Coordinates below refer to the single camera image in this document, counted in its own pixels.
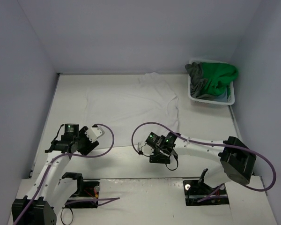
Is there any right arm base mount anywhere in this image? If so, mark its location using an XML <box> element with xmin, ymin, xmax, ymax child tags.
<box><xmin>183</xmin><ymin>180</ymin><xmax>229</xmax><ymax>206</ymax></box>

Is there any light blue t shirt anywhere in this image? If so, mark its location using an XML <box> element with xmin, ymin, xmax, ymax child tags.
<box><xmin>214</xmin><ymin>89</ymin><xmax>228</xmax><ymax>103</ymax></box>

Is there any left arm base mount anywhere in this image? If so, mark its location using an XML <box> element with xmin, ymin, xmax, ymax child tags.
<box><xmin>64</xmin><ymin>180</ymin><xmax>100</xmax><ymax>209</ymax></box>

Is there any grey t shirt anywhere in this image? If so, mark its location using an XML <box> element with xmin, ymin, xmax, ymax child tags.
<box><xmin>185</xmin><ymin>62</ymin><xmax>211</xmax><ymax>100</ymax></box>

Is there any white laundry basket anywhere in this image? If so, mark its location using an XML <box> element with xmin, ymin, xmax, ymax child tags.
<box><xmin>185</xmin><ymin>59</ymin><xmax>238</xmax><ymax>105</ymax></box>

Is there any white t shirt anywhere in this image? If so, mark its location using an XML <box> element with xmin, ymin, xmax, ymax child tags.
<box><xmin>85</xmin><ymin>73</ymin><xmax>179</xmax><ymax>147</ymax></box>

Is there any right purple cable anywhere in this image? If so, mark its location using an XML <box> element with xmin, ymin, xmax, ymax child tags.
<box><xmin>131</xmin><ymin>121</ymin><xmax>278</xmax><ymax>203</ymax></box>

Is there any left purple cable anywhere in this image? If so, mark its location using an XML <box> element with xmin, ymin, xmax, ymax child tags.
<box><xmin>13</xmin><ymin>123</ymin><xmax>120</xmax><ymax>223</ymax></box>

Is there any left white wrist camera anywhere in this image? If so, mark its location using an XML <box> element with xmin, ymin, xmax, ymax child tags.
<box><xmin>84</xmin><ymin>125</ymin><xmax>105</xmax><ymax>143</ymax></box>

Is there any purple cable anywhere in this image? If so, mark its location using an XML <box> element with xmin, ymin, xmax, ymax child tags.
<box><xmin>13</xmin><ymin>123</ymin><xmax>120</xmax><ymax>223</ymax></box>
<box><xmin>131</xmin><ymin>121</ymin><xmax>278</xmax><ymax>203</ymax></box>

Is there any green t shirt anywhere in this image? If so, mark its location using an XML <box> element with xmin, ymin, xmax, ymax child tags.
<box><xmin>202</xmin><ymin>62</ymin><xmax>238</xmax><ymax>96</ymax></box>

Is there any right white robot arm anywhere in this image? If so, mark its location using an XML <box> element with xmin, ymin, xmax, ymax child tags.
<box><xmin>138</xmin><ymin>132</ymin><xmax>256</xmax><ymax>193</ymax></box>

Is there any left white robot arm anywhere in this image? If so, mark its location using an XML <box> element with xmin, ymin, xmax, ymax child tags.
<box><xmin>12</xmin><ymin>124</ymin><xmax>104</xmax><ymax>225</ymax></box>

